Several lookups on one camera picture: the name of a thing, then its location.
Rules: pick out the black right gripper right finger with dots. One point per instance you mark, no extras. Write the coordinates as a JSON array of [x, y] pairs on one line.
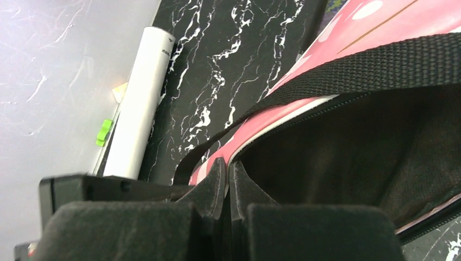
[[243, 191]]

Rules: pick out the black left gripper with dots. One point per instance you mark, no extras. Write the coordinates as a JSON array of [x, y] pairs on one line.
[[55, 192]]

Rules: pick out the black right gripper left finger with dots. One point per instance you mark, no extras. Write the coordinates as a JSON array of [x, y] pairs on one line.
[[208, 198]]

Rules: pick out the white shuttlecock tube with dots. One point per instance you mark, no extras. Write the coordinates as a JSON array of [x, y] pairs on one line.
[[139, 104]]

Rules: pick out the pink racket bag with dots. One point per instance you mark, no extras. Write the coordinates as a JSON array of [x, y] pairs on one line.
[[360, 140]]

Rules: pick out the green clip on rail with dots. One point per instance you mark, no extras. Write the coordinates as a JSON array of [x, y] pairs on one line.
[[103, 132]]

